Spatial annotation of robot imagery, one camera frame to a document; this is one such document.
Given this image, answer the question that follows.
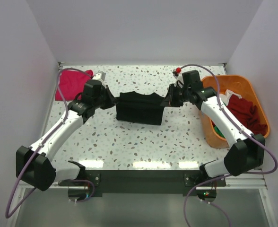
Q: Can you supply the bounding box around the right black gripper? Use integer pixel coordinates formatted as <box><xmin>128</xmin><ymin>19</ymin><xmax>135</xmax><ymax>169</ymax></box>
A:
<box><xmin>161</xmin><ymin>83</ymin><xmax>191</xmax><ymax>107</ymax></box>

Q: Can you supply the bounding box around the black t shirt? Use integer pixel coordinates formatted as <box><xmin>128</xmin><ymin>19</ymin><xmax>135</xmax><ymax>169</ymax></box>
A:
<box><xmin>116</xmin><ymin>91</ymin><xmax>164</xmax><ymax>125</ymax></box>

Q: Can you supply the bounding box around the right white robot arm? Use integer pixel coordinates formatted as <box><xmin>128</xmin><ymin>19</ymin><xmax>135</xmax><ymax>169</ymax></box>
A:
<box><xmin>161</xmin><ymin>69</ymin><xmax>265</xmax><ymax>186</ymax></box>

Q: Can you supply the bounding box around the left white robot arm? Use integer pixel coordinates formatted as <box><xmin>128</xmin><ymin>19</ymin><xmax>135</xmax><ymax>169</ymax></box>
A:
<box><xmin>16</xmin><ymin>79</ymin><xmax>115</xmax><ymax>191</ymax></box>

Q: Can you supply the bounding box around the folded pink t shirt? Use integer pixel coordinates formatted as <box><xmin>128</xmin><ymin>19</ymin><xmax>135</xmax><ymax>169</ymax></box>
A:
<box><xmin>59</xmin><ymin>70</ymin><xmax>94</xmax><ymax>101</ymax></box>

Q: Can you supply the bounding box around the white t shirt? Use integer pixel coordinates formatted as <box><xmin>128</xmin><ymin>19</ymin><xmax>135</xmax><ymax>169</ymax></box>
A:
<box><xmin>219</xmin><ymin>89</ymin><xmax>242</xmax><ymax>106</ymax></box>

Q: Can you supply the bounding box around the green t shirt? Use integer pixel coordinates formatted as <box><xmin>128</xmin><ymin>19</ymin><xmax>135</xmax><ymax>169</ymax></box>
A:
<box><xmin>213</xmin><ymin>125</ymin><xmax>225</xmax><ymax>138</ymax></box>

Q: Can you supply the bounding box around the orange plastic basket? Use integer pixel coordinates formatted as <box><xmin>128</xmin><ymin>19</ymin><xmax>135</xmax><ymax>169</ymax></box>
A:
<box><xmin>199</xmin><ymin>75</ymin><xmax>270</xmax><ymax>148</ymax></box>

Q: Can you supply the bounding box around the dark red t shirt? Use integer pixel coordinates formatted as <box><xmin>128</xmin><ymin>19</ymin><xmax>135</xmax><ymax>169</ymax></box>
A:
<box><xmin>227</xmin><ymin>95</ymin><xmax>268</xmax><ymax>136</ymax></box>

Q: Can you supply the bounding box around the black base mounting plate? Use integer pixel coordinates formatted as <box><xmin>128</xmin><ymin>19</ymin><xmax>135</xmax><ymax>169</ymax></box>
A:
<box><xmin>58</xmin><ymin>169</ymin><xmax>226</xmax><ymax>198</ymax></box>

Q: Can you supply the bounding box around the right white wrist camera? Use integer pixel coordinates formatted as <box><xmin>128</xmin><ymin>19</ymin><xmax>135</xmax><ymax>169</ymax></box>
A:
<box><xmin>173</xmin><ymin>67</ymin><xmax>183</xmax><ymax>82</ymax></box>

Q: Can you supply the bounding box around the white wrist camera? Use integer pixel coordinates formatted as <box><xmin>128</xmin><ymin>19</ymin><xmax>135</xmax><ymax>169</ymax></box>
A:
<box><xmin>173</xmin><ymin>67</ymin><xmax>183</xmax><ymax>82</ymax></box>
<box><xmin>92</xmin><ymin>71</ymin><xmax>106</xmax><ymax>83</ymax></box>

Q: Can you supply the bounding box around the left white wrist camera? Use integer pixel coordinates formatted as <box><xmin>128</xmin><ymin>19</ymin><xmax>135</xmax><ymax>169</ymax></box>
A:
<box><xmin>92</xmin><ymin>71</ymin><xmax>106</xmax><ymax>83</ymax></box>

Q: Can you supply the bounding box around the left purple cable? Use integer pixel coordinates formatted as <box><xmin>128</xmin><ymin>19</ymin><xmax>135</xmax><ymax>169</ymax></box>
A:
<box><xmin>4</xmin><ymin>68</ymin><xmax>97</xmax><ymax>219</ymax></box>

